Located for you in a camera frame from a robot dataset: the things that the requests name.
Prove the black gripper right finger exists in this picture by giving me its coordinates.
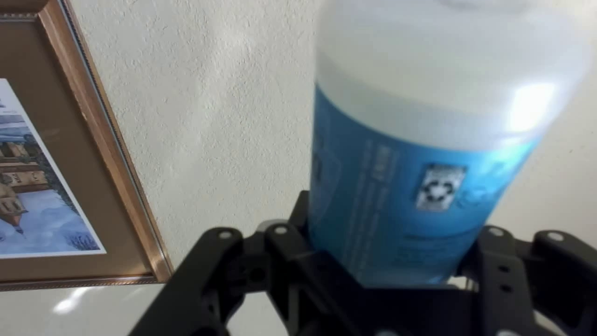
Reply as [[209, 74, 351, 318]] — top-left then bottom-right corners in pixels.
[[457, 221, 597, 336]]

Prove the blue label plastic bottle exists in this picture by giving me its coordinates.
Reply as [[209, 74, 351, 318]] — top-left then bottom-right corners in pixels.
[[306, 0, 597, 288]]

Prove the brown framed building picture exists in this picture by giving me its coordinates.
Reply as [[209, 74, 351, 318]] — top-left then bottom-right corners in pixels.
[[0, 0, 176, 290]]

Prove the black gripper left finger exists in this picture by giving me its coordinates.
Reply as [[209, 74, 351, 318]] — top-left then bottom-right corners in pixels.
[[129, 188, 377, 336]]

